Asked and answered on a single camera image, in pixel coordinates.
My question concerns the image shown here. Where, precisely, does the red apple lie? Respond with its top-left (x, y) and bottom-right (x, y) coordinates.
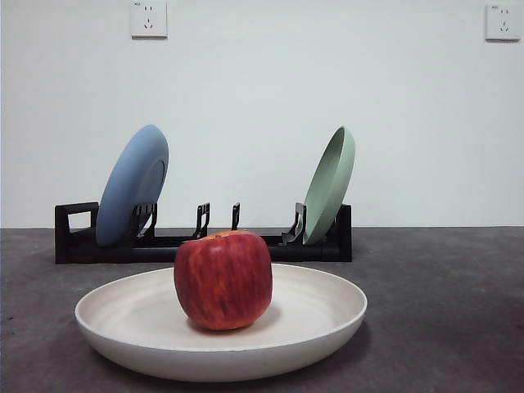
top-left (173, 229), bottom-right (273, 332)

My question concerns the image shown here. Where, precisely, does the cream yellow plate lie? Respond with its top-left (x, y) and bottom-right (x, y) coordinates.
top-left (75, 262), bottom-right (368, 383)

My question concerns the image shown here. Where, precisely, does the green plate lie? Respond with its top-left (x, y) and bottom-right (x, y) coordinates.
top-left (303, 125), bottom-right (356, 246)

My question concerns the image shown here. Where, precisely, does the blue plate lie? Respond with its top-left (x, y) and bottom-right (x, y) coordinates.
top-left (95, 124), bottom-right (170, 248)

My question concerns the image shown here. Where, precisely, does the black plastic plate rack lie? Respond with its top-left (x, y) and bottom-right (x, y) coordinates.
top-left (54, 201), bottom-right (353, 265)

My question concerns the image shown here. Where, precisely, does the white wall socket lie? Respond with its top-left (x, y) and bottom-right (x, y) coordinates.
top-left (485, 2), bottom-right (522, 42)
top-left (130, 0), bottom-right (169, 40)

